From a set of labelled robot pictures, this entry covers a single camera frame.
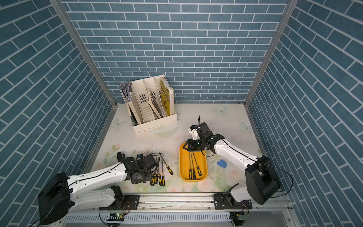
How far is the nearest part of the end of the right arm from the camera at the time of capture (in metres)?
0.61

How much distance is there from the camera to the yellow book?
3.12 feet

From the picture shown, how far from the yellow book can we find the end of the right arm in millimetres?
343
